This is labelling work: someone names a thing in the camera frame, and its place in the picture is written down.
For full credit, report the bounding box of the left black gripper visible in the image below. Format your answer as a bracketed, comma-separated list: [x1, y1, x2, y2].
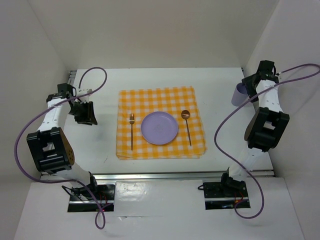
[68, 100, 98, 126]

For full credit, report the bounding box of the purple plastic cup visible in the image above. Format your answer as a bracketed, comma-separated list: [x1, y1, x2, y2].
[231, 83, 249, 107]

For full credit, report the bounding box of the copper fork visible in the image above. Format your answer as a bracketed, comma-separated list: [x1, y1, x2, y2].
[129, 113, 135, 150]

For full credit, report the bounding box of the copper spoon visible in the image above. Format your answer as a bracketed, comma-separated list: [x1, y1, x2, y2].
[181, 109, 192, 146]

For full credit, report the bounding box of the purple plastic plate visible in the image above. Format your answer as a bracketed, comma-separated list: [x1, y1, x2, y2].
[140, 111, 179, 145]

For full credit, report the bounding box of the yellow white checkered cloth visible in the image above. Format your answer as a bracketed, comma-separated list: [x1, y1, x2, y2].
[116, 86, 207, 160]

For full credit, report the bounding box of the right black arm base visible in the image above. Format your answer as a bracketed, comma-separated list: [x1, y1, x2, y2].
[197, 173, 251, 210]

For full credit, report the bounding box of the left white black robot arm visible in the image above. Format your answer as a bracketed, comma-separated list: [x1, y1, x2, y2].
[26, 83, 99, 200]

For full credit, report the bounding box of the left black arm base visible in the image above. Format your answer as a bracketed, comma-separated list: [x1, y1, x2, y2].
[62, 180, 116, 213]

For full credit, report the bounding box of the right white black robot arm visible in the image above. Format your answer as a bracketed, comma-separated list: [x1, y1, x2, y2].
[218, 60, 290, 196]

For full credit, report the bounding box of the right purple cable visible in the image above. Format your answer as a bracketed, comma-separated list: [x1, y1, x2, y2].
[214, 63, 320, 219]

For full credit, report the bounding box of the purple cable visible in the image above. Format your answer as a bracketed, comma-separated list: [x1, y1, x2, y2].
[13, 66, 108, 230]
[214, 63, 320, 219]

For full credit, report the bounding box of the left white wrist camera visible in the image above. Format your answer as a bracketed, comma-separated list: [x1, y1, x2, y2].
[76, 88, 93, 97]

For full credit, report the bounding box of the aluminium left side rail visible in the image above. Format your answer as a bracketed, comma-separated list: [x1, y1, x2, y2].
[67, 70, 77, 85]

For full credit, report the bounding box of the aluminium rail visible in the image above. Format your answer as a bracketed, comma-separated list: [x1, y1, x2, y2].
[39, 169, 276, 182]
[67, 70, 77, 85]

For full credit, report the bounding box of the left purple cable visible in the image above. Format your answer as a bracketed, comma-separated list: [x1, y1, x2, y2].
[13, 66, 108, 230]

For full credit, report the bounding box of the aluminium front rail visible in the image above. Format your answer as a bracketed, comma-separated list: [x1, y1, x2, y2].
[39, 169, 276, 182]

